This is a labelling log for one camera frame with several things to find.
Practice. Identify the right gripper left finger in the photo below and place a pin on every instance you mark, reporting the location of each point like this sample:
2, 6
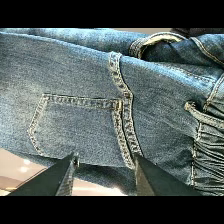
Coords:
56, 180

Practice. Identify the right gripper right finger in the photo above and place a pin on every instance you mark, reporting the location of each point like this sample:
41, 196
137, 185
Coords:
156, 181

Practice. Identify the blue jeans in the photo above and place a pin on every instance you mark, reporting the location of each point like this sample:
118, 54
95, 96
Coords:
83, 83

